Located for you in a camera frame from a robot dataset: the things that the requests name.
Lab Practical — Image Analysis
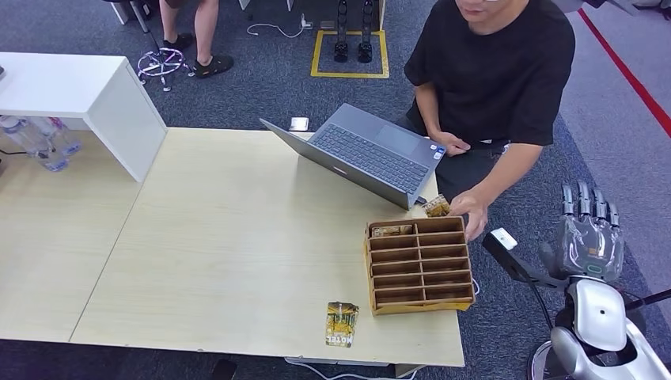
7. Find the yellow floor tape frame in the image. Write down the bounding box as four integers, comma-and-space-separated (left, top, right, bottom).
309, 28, 391, 80

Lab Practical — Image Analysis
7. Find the person's right hand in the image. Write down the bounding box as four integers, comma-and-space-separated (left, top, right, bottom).
430, 131, 472, 158

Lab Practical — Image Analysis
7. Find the dark disc with silver rim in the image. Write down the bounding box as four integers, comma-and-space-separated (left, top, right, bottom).
527, 340, 558, 380

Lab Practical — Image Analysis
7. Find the black stand pole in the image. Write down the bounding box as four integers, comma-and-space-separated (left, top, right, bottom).
624, 287, 671, 314

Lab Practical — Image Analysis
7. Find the black robot leg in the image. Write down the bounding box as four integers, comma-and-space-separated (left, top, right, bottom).
357, 0, 375, 64
333, 0, 351, 64

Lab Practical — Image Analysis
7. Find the grey open laptop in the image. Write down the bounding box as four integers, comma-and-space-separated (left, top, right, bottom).
260, 102, 448, 211

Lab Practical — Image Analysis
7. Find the wooden card organizer box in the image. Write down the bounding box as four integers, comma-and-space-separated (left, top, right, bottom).
363, 215, 476, 317

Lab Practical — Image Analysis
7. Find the white desk shelf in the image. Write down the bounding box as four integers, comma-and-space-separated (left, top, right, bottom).
0, 51, 169, 184

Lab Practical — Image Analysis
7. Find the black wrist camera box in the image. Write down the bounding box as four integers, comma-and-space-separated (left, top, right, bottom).
481, 227, 568, 291

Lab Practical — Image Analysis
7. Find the standing person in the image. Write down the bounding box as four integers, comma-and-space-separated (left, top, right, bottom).
158, 0, 235, 80

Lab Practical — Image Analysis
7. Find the white floor cable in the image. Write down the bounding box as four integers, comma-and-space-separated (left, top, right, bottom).
246, 13, 314, 40

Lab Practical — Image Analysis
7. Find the black round stand base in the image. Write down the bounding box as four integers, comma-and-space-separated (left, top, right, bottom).
622, 285, 647, 342

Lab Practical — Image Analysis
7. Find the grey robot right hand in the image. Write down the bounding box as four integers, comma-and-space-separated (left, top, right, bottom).
539, 180, 625, 284

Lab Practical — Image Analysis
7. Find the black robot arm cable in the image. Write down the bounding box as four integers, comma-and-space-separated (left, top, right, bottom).
525, 276, 555, 333

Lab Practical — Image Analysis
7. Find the person's left hand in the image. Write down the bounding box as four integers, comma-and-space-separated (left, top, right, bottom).
448, 191, 490, 241

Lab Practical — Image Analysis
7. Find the chrome stool base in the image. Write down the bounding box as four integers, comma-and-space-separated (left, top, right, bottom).
136, 46, 196, 93

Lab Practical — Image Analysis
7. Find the seated person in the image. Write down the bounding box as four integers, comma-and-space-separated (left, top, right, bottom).
396, 0, 577, 241

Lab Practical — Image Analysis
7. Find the clear plastic water bottle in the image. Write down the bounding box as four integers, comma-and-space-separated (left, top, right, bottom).
31, 116, 83, 158
0, 116, 70, 173

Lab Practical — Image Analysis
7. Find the white cable under table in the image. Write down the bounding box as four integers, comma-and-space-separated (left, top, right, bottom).
283, 357, 426, 380

